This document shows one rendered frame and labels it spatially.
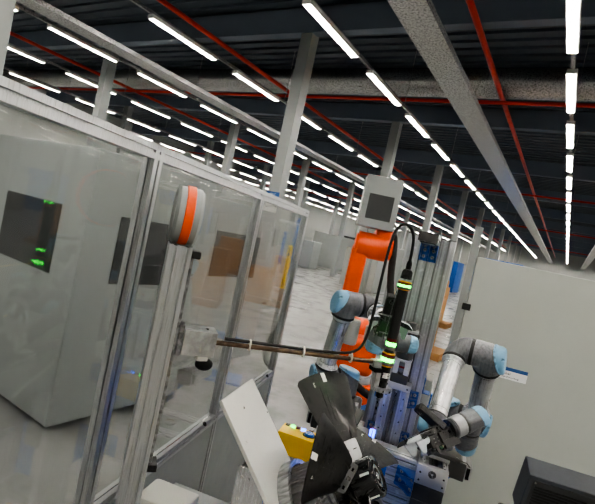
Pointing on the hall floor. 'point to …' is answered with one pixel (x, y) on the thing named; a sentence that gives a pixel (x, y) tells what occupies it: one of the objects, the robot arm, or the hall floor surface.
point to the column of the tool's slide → (154, 373)
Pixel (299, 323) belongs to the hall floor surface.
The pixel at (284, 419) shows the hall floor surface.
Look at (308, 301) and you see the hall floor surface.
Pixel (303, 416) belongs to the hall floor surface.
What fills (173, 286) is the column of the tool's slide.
